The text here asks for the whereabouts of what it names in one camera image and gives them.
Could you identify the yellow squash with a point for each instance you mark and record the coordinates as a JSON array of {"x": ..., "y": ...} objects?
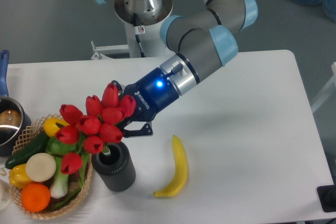
[{"x": 52, "y": 125}]

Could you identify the dark green cucumber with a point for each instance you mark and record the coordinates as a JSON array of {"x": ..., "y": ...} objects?
[{"x": 36, "y": 145}]

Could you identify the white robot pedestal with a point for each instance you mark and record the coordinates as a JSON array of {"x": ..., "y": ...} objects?
[{"x": 142, "y": 21}]

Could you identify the blue handled saucepan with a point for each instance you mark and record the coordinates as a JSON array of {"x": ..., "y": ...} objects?
[{"x": 13, "y": 117}]

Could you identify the black device at table edge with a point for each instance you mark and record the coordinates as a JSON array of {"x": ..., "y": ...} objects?
[{"x": 327, "y": 197}]

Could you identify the orange fruit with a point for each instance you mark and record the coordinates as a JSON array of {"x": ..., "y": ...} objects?
[{"x": 35, "y": 197}]

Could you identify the woven wicker basket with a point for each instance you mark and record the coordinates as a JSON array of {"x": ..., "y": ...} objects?
[{"x": 27, "y": 135}]

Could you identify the yellow bell pepper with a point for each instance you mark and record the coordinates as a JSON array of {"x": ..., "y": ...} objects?
[{"x": 18, "y": 176}]

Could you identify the white frame at right edge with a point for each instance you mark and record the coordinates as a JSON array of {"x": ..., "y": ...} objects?
[{"x": 325, "y": 92}]

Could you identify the green chili pepper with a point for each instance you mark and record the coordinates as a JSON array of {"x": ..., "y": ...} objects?
[{"x": 65, "y": 201}]

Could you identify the dark grey ribbed vase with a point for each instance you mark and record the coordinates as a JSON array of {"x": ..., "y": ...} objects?
[{"x": 116, "y": 169}]

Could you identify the yellow banana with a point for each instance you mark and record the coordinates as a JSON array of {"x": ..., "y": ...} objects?
[{"x": 175, "y": 186}]

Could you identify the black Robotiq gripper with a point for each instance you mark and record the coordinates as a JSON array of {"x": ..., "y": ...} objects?
[{"x": 152, "y": 93}]

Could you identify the red tulip bouquet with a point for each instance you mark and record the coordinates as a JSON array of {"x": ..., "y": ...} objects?
[{"x": 95, "y": 130}]

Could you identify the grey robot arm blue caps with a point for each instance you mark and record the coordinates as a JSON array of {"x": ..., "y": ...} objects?
[{"x": 200, "y": 45}]

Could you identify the white garlic clove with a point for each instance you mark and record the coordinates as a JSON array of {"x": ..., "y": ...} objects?
[{"x": 3, "y": 172}]

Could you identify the green bok choy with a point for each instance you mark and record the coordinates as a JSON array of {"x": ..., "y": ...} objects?
[{"x": 68, "y": 161}]

